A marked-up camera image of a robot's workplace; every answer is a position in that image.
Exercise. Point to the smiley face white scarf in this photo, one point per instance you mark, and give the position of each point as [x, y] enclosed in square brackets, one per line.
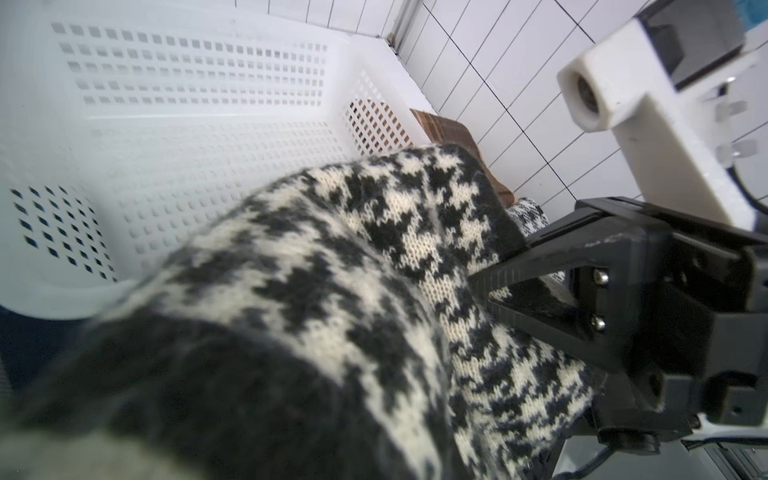
[528, 216]

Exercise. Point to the houndstooth black white scarf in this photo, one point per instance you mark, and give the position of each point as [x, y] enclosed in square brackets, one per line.
[322, 329]

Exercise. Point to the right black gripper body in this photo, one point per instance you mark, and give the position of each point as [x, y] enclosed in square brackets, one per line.
[687, 298]

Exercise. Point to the navy grey striped scarf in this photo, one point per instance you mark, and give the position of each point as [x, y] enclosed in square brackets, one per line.
[28, 344]

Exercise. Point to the white plastic basket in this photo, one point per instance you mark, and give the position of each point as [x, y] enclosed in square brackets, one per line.
[127, 126]

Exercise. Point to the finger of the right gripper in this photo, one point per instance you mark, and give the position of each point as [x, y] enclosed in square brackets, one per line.
[552, 294]

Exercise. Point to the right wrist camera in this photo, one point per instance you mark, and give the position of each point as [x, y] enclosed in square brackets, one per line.
[660, 84]

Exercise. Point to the brown plaid scarf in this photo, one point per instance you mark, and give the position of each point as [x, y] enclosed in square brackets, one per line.
[444, 130]

